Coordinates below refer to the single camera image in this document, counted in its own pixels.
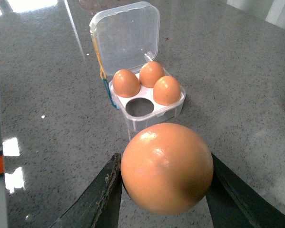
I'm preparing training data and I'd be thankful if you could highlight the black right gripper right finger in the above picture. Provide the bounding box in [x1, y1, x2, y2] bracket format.
[206, 154, 285, 228]

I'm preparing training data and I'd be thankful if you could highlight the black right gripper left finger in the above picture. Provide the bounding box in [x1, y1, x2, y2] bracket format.
[52, 153, 122, 228]

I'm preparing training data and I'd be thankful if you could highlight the brown top egg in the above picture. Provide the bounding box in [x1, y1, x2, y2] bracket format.
[121, 123, 214, 215]

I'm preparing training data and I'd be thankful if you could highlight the clear plastic egg box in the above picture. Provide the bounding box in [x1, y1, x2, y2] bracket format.
[89, 1, 186, 133]

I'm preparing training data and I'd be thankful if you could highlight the brown box egg left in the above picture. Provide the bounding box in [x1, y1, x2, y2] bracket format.
[112, 69, 140, 98]

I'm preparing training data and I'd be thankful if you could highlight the brown box egg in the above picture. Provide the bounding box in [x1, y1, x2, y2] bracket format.
[112, 69, 140, 98]
[139, 61, 165, 88]
[153, 76, 181, 106]

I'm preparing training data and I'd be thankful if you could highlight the brown box egg right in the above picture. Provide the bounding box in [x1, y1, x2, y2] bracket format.
[153, 76, 181, 106]

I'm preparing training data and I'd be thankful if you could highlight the brown box egg back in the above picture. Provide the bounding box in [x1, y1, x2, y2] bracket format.
[139, 61, 165, 88]

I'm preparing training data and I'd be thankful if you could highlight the yellow and blue string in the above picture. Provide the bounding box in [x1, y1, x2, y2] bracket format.
[91, 30, 119, 110]

